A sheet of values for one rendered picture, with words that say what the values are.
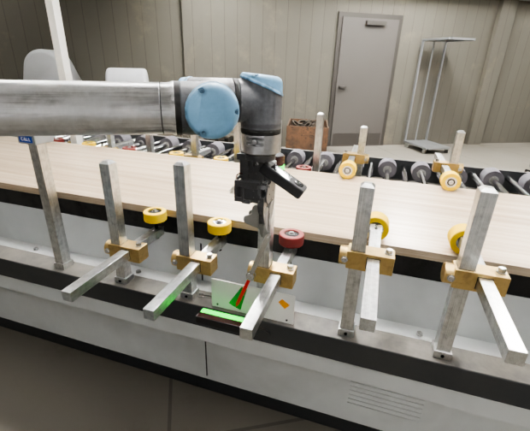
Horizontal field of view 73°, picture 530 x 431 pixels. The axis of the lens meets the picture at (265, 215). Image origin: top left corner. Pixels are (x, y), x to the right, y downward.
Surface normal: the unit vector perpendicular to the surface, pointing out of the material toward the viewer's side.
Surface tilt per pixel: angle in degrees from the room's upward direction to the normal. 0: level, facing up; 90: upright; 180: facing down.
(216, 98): 89
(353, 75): 90
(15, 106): 79
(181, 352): 90
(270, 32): 90
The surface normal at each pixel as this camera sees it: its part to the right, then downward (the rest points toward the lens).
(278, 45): 0.21, 0.39
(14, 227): -0.31, 0.37
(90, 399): 0.03, -0.92
